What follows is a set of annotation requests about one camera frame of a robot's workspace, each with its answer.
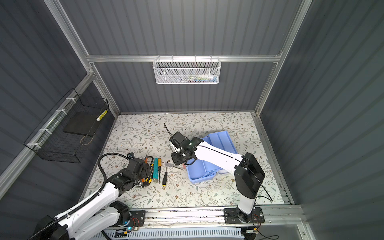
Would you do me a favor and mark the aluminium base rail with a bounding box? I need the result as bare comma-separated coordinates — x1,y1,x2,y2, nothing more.
142,205,307,229

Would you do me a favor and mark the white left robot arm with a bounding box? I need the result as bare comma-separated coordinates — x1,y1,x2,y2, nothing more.
30,154,152,240

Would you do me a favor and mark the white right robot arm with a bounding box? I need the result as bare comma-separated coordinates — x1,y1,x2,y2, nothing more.
170,132,266,218

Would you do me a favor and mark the white wire mesh basket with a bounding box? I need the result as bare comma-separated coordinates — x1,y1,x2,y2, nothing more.
153,59,222,85

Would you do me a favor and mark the white ventilated cable duct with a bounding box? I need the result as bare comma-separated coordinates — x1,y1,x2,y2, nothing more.
105,227,245,240

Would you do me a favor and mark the clear handle screwdriver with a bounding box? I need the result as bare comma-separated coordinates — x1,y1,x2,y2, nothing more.
164,163,183,170

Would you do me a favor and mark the black corrugated cable hose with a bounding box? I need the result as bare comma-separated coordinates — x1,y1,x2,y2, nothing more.
28,152,131,240

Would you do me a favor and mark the teal handle tool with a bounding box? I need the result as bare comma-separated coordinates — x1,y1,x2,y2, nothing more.
152,158,159,183

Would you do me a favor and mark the white blue tool box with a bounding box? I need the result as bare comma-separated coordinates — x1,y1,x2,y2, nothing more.
187,131,238,184

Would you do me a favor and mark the yellow tag in basket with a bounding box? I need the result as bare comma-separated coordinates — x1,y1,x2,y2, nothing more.
96,110,109,122

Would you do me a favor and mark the black yellow small screwdriver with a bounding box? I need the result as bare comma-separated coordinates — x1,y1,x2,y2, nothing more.
162,164,168,187

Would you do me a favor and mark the yellow black utility knife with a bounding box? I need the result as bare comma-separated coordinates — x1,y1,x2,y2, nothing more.
147,164,155,185

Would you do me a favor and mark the black pad in basket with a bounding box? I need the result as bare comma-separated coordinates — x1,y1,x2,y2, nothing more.
63,112,101,137

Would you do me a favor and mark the orange handle screwdriver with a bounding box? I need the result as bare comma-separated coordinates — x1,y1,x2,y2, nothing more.
158,158,162,185

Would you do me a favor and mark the black wire mesh basket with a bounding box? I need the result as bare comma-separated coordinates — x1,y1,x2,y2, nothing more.
24,90,109,164

